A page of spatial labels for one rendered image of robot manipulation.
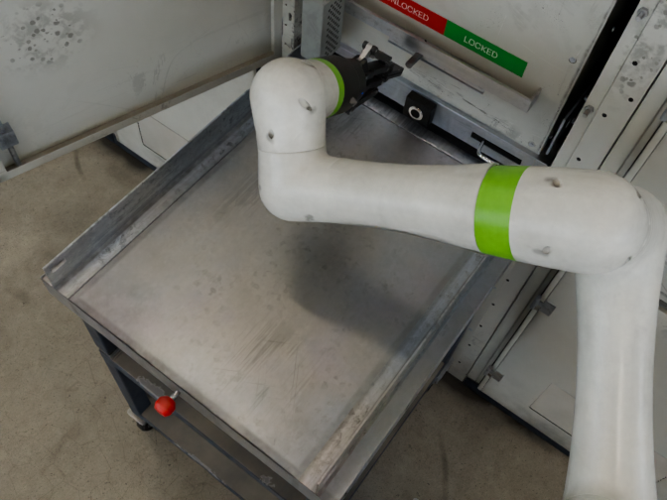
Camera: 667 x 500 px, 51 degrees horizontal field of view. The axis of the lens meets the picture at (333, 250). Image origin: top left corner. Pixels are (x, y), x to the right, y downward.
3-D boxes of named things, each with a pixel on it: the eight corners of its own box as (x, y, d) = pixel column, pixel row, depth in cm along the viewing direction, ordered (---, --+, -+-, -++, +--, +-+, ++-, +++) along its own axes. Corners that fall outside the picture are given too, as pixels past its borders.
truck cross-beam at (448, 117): (537, 185, 135) (547, 165, 130) (313, 54, 149) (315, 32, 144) (549, 169, 137) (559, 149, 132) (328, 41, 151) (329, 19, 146)
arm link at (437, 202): (510, 154, 90) (475, 173, 82) (507, 241, 95) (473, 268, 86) (285, 136, 110) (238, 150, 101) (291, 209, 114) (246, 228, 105)
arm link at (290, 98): (299, 61, 92) (230, 61, 97) (305, 156, 96) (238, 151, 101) (347, 51, 103) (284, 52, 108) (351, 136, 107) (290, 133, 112)
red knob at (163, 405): (168, 422, 113) (165, 416, 110) (153, 410, 113) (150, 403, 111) (187, 400, 115) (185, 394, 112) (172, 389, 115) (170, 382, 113)
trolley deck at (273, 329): (331, 516, 108) (333, 508, 103) (49, 293, 124) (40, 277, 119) (535, 228, 139) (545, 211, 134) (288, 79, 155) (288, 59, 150)
